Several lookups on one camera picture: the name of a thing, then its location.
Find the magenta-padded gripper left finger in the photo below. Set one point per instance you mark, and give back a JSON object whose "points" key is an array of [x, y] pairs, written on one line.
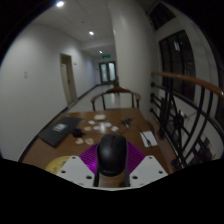
{"points": [[78, 168]]}

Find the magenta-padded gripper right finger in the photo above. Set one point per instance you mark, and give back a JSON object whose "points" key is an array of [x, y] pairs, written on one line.
{"points": [[145, 170]]}

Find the black computer mouse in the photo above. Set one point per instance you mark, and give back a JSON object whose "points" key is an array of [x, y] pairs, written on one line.
{"points": [[112, 155]]}

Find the small beige packet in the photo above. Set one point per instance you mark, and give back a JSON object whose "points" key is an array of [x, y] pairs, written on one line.
{"points": [[89, 141], [79, 141]]}

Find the small black box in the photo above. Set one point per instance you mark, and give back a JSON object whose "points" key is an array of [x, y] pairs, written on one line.
{"points": [[78, 132]]}

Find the small white packet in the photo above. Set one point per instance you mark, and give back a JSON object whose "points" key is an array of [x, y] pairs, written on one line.
{"points": [[87, 128], [91, 122], [96, 127], [114, 128], [106, 124]]}

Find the black closed laptop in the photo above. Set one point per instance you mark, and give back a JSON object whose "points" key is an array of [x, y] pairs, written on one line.
{"points": [[53, 134]]}

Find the large white packet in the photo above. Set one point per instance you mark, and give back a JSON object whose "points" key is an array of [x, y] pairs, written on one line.
{"points": [[100, 117]]}

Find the brown wooden armchair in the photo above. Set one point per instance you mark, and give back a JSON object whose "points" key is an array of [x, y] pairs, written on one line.
{"points": [[115, 90]]}

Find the white side door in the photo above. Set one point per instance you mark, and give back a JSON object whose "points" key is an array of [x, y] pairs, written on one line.
{"points": [[66, 80]]}

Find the black railing with wooden handrail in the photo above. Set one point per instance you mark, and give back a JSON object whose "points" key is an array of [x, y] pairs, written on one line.
{"points": [[186, 79]]}

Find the glass double door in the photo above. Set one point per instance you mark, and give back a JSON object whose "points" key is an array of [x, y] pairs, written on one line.
{"points": [[107, 72]]}

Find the dark framed window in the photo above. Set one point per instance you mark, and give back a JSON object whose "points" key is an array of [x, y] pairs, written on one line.
{"points": [[176, 63]]}

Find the green exit sign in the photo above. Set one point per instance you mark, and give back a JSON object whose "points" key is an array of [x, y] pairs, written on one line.
{"points": [[105, 56]]}

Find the round ceiling lights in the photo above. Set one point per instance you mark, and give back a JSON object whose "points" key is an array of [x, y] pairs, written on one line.
{"points": [[60, 4]]}

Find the white wall switch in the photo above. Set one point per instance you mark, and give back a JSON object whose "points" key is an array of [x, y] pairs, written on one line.
{"points": [[25, 75]]}

